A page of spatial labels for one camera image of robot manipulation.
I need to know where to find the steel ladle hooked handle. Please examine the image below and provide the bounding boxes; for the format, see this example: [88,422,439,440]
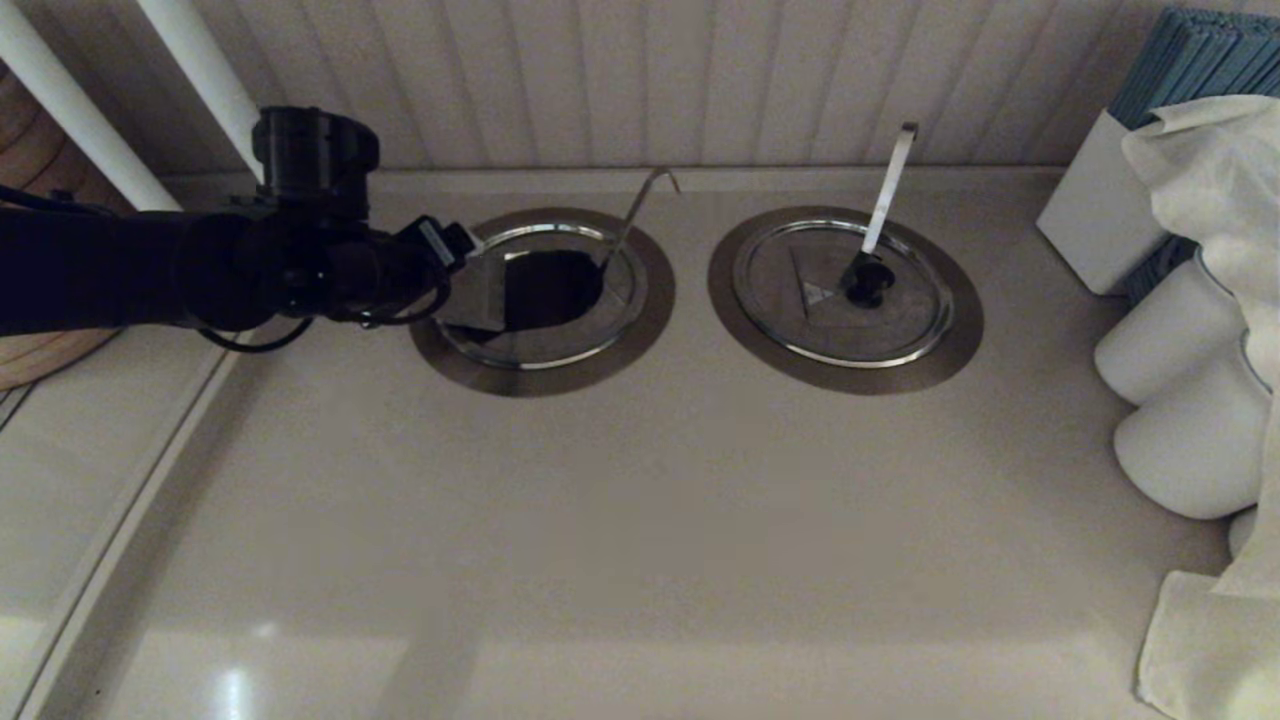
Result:
[860,122,920,259]
[598,167,683,276]

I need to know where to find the white metal support pole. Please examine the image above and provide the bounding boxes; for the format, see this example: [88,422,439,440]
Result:
[135,0,263,181]
[0,0,181,213]

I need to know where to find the stacked wooden steamer baskets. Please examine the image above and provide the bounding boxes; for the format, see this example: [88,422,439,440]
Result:
[0,65,151,391]

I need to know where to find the white box holder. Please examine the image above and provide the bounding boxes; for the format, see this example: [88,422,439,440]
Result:
[1036,108,1173,297]

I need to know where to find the white woven cloth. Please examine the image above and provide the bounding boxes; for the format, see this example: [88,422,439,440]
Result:
[1120,94,1280,720]

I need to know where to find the thin black cable loop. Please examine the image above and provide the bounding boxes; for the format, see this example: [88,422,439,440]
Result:
[195,285,453,354]

